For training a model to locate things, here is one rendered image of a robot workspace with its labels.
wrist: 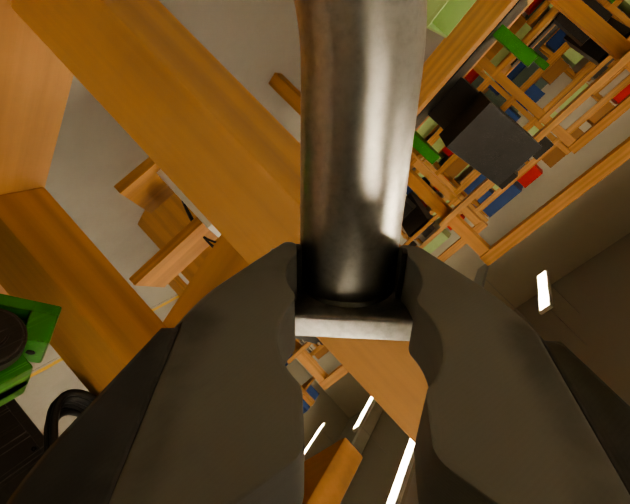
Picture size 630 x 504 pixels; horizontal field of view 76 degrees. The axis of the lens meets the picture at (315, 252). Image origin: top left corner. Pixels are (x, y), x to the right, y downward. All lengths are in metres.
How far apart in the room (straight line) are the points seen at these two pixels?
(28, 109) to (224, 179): 0.37
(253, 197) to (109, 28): 0.21
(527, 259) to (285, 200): 10.22
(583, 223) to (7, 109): 10.13
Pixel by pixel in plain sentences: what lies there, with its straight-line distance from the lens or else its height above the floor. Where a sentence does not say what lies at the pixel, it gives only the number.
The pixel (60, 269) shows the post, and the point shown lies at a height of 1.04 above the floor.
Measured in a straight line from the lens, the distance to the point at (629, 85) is 7.02.
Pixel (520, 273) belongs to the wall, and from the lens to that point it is 10.62.
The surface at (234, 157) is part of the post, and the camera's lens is 0.37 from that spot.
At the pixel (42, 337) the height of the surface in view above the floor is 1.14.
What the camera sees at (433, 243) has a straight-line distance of 9.92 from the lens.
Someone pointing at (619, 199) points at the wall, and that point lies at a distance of 10.30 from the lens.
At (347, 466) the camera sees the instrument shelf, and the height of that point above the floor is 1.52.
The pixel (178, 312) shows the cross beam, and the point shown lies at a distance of 0.65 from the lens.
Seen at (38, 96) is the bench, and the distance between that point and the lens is 0.69.
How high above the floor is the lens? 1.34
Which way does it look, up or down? 6 degrees down
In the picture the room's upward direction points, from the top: 136 degrees clockwise
